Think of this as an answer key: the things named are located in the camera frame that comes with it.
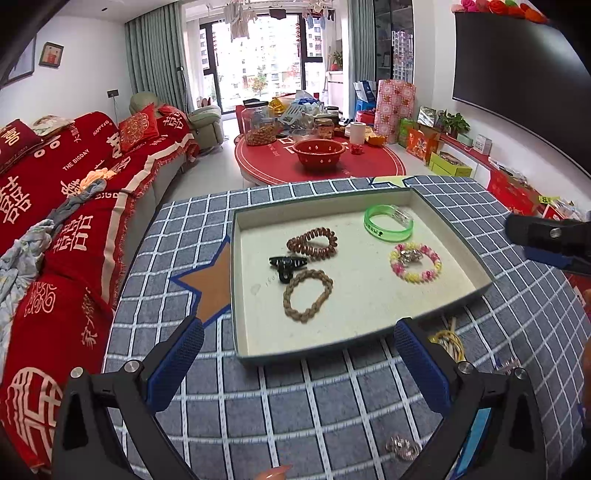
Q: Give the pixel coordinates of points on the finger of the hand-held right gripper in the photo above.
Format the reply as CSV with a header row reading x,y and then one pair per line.
x,y
582,268
540,233

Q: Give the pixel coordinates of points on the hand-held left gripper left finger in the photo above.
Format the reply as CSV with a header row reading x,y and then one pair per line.
x,y
178,364

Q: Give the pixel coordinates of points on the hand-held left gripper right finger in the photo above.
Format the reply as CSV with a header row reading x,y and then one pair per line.
x,y
425,364

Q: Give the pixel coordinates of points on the grey shallow tray box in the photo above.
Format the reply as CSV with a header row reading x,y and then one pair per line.
x,y
360,314

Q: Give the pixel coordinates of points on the small silver ornament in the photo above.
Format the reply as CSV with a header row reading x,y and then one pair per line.
x,y
408,256

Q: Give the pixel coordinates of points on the green translucent bangle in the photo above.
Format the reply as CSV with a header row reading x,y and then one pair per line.
x,y
400,213

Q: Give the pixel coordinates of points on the black hair claw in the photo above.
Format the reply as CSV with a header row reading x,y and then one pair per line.
x,y
286,265

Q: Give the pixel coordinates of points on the person's right forearm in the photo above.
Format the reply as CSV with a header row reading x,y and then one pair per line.
x,y
584,369

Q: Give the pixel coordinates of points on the silver brooch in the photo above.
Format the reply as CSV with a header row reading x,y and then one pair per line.
x,y
404,448

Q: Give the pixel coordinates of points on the grey checked tablecloth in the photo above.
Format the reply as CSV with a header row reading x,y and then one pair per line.
x,y
323,406

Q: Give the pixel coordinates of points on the potted green plant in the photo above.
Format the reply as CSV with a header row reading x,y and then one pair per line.
x,y
452,122

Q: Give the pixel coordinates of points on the orange gift bag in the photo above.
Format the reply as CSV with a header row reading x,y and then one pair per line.
x,y
422,145

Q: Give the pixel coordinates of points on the black television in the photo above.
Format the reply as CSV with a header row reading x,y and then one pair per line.
x,y
517,83

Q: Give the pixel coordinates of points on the light blue blanket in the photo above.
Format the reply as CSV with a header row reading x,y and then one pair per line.
x,y
23,258

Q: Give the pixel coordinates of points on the red patterned gift box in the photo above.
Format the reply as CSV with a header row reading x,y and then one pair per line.
x,y
395,110

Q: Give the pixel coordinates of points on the sofa with red cover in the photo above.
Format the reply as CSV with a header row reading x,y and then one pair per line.
x,y
69,175

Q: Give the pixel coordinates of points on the blue and white bag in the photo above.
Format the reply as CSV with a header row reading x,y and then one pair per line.
x,y
364,92

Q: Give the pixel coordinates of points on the round red table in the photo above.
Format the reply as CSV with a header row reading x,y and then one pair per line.
x,y
277,161

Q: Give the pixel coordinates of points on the row of paper flowers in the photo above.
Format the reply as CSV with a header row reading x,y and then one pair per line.
x,y
498,8

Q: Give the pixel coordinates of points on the red plastic basket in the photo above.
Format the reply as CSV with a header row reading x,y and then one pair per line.
x,y
319,154

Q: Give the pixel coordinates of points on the red embroidered cushion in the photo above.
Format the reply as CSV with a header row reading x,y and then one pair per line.
x,y
138,127

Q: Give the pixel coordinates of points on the glass door cabinet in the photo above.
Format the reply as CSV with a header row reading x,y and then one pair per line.
x,y
392,41

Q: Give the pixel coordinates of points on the beige recliner armchair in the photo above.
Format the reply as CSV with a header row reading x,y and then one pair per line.
x,y
203,117

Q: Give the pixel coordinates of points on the glass jar of nuts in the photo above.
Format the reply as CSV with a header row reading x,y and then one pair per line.
x,y
258,124

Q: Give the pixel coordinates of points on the green curtain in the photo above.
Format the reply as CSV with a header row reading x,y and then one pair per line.
x,y
360,41
154,60

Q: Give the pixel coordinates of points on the cream floral cushion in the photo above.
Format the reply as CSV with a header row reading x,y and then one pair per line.
x,y
51,123

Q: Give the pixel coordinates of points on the red pillow with white characters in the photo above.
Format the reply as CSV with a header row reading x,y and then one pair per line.
x,y
16,143

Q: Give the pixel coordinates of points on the hanging laundry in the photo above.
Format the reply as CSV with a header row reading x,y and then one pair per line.
x,y
240,18

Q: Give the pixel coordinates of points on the small framed wall picture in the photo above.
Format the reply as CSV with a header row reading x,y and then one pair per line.
x,y
51,54

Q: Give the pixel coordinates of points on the large framed wall picture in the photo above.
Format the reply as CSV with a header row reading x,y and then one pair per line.
x,y
22,62

